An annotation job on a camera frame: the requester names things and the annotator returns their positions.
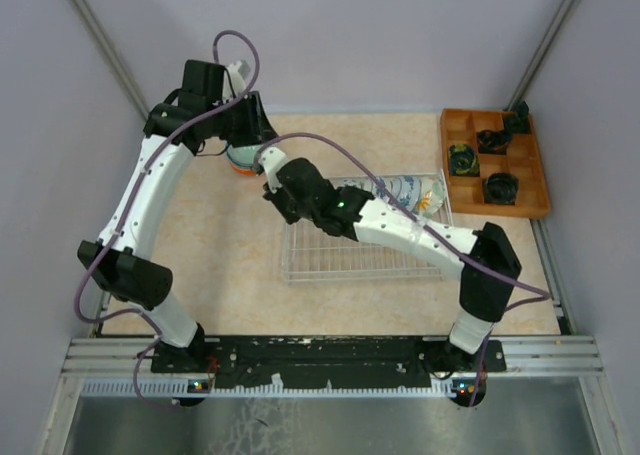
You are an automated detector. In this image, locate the black object tray centre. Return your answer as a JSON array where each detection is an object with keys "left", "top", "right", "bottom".
[{"left": 476, "top": 129, "right": 513, "bottom": 155}]

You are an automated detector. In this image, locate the purple cable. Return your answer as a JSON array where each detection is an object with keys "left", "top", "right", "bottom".
[
  {"left": 252, "top": 132, "right": 551, "bottom": 409},
  {"left": 72, "top": 30, "right": 261, "bottom": 411}
]

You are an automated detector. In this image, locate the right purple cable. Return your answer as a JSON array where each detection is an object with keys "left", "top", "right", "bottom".
[{"left": 252, "top": 132, "right": 551, "bottom": 409}]

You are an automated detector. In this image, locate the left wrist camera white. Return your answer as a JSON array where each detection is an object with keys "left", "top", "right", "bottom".
[{"left": 222, "top": 60, "right": 251, "bottom": 100}]

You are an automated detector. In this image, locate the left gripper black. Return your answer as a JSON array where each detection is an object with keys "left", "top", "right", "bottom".
[{"left": 208, "top": 91, "right": 281, "bottom": 148}]

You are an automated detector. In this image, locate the blue white patterned bowl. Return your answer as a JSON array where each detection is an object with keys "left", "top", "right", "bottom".
[{"left": 391, "top": 175, "right": 422, "bottom": 213}]

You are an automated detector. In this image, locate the white cable duct strip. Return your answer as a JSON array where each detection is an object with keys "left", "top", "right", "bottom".
[{"left": 82, "top": 378, "right": 481, "bottom": 397}]

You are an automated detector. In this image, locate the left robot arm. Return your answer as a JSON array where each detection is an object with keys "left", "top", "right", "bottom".
[{"left": 73, "top": 60, "right": 275, "bottom": 372}]

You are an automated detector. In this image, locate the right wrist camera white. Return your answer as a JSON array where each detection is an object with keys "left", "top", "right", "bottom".
[{"left": 254, "top": 147, "right": 290, "bottom": 192}]

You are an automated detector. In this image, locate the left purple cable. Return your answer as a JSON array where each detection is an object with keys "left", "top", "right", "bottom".
[{"left": 72, "top": 30, "right": 261, "bottom": 411}]

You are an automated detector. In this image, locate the orange bottom stacked bowl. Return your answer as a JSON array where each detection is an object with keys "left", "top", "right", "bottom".
[{"left": 231, "top": 165, "right": 260, "bottom": 176}]

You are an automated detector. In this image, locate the white wire dish rack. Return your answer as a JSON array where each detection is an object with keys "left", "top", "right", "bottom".
[{"left": 282, "top": 171, "right": 453, "bottom": 283}]

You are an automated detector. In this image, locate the black object tray corner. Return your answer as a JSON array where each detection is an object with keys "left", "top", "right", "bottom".
[{"left": 503, "top": 101, "right": 531, "bottom": 134}]

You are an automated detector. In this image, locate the yellow floral bowl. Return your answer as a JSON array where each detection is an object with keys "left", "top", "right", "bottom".
[{"left": 415, "top": 175, "right": 445, "bottom": 217}]

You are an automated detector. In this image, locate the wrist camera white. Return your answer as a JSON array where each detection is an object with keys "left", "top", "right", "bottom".
[
  {"left": 254, "top": 147, "right": 290, "bottom": 192},
  {"left": 222, "top": 60, "right": 251, "bottom": 100}
]

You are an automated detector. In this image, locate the black round object in tray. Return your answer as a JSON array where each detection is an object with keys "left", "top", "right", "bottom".
[{"left": 483, "top": 172, "right": 519, "bottom": 205}]

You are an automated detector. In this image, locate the wooden compartment tray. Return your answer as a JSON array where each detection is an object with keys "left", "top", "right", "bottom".
[{"left": 440, "top": 108, "right": 551, "bottom": 219}]

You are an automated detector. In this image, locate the black yellow object in tray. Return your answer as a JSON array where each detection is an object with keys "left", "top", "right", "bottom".
[{"left": 448, "top": 143, "right": 480, "bottom": 177}]

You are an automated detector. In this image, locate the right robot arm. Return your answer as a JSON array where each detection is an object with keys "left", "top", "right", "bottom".
[{"left": 257, "top": 148, "right": 521, "bottom": 371}]

